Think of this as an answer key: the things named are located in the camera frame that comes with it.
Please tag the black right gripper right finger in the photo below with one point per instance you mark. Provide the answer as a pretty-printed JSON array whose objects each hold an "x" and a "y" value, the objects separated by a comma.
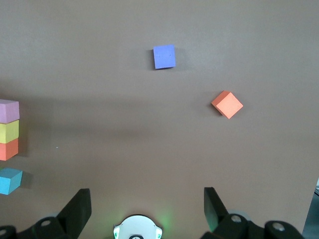
[{"x": 219, "y": 216}]

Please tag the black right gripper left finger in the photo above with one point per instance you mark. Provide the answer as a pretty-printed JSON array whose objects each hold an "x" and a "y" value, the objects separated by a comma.
[{"x": 72, "y": 214}]

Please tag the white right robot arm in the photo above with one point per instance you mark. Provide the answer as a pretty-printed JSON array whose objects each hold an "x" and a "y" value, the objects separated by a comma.
[{"x": 137, "y": 227}]

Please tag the light blue foam cube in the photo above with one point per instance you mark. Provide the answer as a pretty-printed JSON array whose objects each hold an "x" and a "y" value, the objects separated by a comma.
[{"x": 10, "y": 180}]

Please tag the orange foam cube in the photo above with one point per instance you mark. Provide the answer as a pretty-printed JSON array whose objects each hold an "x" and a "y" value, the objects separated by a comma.
[
  {"x": 229, "y": 105},
  {"x": 7, "y": 149}
]

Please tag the yellow foam cube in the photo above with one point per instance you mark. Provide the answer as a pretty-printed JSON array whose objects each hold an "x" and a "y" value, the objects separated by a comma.
[{"x": 8, "y": 131}]

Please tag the light pink foam cube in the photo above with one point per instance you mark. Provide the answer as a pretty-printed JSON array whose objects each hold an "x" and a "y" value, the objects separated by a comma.
[{"x": 8, "y": 110}]

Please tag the purple foam cube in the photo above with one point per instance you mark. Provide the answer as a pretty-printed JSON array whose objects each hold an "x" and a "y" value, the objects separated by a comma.
[{"x": 164, "y": 56}]

